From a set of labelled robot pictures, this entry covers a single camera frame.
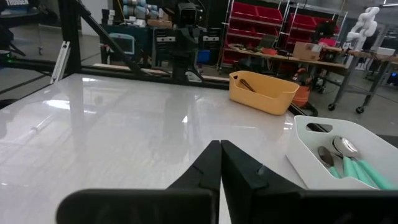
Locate stacked grey rolls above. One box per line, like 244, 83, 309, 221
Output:
122, 0, 160, 20

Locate white plastic bin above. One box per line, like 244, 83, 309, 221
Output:
285, 114, 398, 191

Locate black Trossen-labelled equipment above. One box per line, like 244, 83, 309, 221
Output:
0, 0, 42, 68

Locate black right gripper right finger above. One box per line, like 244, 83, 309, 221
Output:
220, 140, 398, 224

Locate red storage bin rack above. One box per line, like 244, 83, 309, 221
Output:
217, 0, 341, 67

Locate light blue framed monitor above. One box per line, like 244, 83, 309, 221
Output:
108, 32, 137, 65

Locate orange plastic bin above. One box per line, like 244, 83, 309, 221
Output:
229, 70, 300, 116

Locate brown cardboard box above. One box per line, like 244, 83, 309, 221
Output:
292, 41, 323, 62

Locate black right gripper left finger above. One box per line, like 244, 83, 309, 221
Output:
55, 140, 222, 224

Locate wooden workbench on casters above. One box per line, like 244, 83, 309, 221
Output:
223, 45, 398, 114

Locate teal-handled silver spoon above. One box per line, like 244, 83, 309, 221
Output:
331, 136, 398, 190
351, 160, 379, 189
317, 145, 343, 180
341, 156, 358, 180

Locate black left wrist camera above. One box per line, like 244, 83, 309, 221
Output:
177, 2, 201, 27

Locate blue plastic bin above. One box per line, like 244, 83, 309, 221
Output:
197, 49, 211, 65

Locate silver aluminium extrusion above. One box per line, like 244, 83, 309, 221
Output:
49, 40, 72, 85

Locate orange vacuum cleaner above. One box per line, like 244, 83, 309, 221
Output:
291, 75, 312, 108

